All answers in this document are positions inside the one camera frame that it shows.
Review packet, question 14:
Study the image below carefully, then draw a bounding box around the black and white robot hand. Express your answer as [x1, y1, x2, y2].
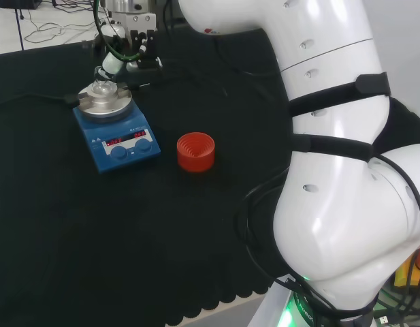
[93, 12, 164, 84]

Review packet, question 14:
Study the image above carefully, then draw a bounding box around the clear glass round-bottom flask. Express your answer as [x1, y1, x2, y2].
[92, 66, 117, 97]

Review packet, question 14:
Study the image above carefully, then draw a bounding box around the heater with blue base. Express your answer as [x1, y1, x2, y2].
[72, 82, 162, 175]

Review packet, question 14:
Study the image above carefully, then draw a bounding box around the black box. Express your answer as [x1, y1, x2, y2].
[0, 0, 42, 11]

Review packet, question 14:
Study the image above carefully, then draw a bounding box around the black bench cloth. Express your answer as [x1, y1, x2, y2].
[0, 27, 420, 327]

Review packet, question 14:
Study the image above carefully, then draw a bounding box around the yellow stop button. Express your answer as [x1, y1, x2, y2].
[392, 247, 420, 291]

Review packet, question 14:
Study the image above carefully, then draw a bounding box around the green cable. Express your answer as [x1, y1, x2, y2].
[93, 0, 143, 64]

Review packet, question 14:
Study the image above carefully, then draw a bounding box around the thin black floor cable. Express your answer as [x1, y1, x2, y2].
[20, 8, 99, 45]

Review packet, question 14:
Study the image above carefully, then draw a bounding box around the black heater power cable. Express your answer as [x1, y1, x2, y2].
[0, 92, 80, 110]

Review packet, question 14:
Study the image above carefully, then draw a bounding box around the orange ribbed flask ring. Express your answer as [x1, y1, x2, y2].
[176, 131, 216, 172]

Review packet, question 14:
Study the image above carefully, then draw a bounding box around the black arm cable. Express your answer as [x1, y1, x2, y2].
[231, 168, 319, 307]

